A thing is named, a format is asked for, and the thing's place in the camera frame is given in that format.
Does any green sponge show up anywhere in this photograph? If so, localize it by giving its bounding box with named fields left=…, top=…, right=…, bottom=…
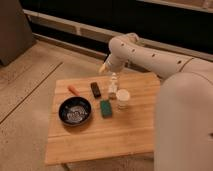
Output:
left=100, top=100, right=112, bottom=117

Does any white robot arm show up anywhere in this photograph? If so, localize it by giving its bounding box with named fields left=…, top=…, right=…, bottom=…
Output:
left=100, top=33, right=213, bottom=171

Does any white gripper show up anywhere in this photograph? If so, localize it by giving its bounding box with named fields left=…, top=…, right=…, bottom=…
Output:
left=98, top=55, right=126, bottom=74

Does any wooden board table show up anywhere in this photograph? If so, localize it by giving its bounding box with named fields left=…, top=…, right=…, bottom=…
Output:
left=45, top=73, right=160, bottom=165

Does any clear plastic bottle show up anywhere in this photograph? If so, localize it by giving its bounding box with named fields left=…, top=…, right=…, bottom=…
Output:
left=108, top=73, right=118, bottom=99

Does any black rectangular bar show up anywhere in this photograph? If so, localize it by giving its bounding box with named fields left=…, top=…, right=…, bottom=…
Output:
left=90, top=82, right=101, bottom=98

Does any white lidded cup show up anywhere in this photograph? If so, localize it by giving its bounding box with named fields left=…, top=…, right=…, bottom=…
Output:
left=116, top=89, right=130, bottom=108

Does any white wall rail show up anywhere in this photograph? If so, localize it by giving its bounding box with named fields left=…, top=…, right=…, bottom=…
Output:
left=23, top=9, right=213, bottom=61

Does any dark cabinet corner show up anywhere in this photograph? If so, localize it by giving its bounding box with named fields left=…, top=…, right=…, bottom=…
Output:
left=0, top=0, right=36, bottom=66

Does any black ceramic bowl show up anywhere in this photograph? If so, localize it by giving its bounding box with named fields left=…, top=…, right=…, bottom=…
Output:
left=58, top=96, right=92, bottom=126

